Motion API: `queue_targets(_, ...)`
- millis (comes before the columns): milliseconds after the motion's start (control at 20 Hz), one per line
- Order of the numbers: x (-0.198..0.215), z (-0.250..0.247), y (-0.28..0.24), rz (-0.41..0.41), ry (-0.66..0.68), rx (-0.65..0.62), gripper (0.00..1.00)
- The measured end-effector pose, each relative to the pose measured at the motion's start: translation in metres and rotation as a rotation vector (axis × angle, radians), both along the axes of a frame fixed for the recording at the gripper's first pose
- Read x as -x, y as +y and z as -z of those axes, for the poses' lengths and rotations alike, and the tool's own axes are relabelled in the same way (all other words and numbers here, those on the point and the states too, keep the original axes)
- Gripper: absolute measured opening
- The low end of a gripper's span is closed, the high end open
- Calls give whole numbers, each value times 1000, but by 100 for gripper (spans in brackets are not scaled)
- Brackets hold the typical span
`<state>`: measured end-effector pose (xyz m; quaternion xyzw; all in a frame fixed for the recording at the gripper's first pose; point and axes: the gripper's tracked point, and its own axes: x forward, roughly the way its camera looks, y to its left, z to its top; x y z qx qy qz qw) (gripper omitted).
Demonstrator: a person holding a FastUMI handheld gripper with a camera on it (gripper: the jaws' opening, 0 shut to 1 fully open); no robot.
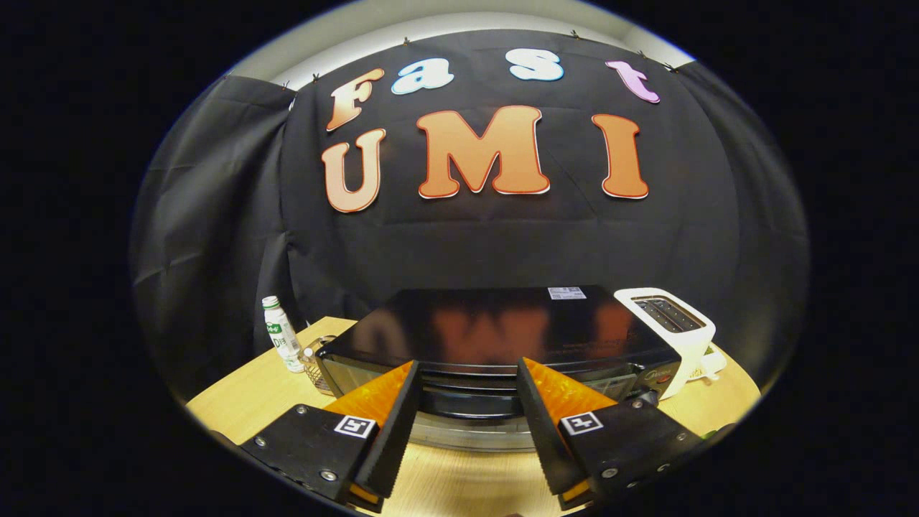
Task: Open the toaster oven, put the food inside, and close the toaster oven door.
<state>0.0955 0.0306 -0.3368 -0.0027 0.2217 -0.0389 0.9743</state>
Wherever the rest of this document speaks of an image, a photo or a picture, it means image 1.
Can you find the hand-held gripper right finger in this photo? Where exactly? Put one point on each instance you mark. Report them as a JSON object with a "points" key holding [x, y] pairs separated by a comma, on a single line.
{"points": [[542, 431]]}

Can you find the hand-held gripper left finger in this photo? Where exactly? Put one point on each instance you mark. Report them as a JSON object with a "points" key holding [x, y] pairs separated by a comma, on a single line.
{"points": [[395, 438]]}

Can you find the black toaster oven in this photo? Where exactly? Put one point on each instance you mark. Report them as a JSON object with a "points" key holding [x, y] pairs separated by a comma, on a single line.
{"points": [[488, 330]]}

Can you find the white pop-up toaster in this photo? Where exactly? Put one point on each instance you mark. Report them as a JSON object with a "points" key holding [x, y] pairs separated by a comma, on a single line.
{"points": [[689, 345]]}

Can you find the clear glass cup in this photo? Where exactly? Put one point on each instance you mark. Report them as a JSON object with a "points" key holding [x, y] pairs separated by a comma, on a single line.
{"points": [[316, 373]]}

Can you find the white bottle with green label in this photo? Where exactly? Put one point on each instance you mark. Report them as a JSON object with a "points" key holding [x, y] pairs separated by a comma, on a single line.
{"points": [[281, 337]]}

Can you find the small white dish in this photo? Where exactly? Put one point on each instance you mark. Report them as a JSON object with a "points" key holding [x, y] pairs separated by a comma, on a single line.
{"points": [[712, 366]]}

